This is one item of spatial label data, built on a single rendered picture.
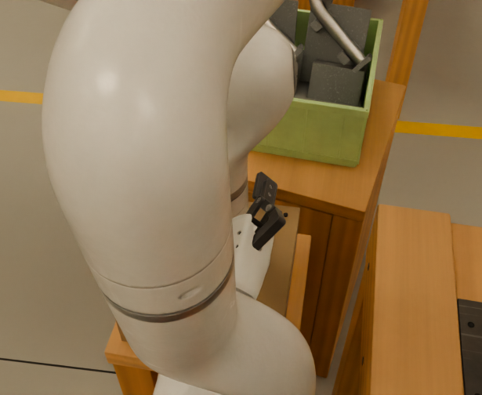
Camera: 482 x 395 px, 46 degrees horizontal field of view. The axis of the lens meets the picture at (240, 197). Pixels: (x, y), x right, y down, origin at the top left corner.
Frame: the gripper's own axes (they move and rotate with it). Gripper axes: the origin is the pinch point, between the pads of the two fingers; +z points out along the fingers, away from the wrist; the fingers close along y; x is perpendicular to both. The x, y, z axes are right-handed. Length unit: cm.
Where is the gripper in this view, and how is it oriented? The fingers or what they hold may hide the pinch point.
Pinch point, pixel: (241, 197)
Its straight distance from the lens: 72.3
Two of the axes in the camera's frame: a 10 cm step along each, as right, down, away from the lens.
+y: 6.8, -3.5, -6.4
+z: 1.7, -7.7, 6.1
